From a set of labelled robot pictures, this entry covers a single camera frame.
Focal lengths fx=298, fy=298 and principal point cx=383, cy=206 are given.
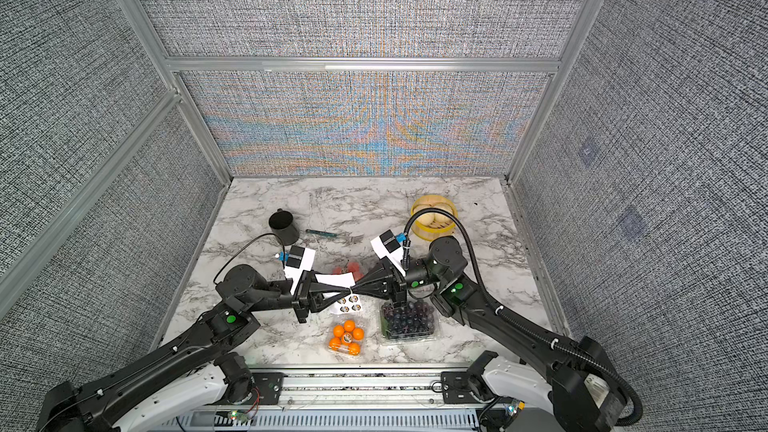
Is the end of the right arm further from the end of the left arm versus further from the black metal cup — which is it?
the black metal cup

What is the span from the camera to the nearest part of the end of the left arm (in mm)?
549

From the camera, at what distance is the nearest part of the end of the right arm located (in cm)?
57
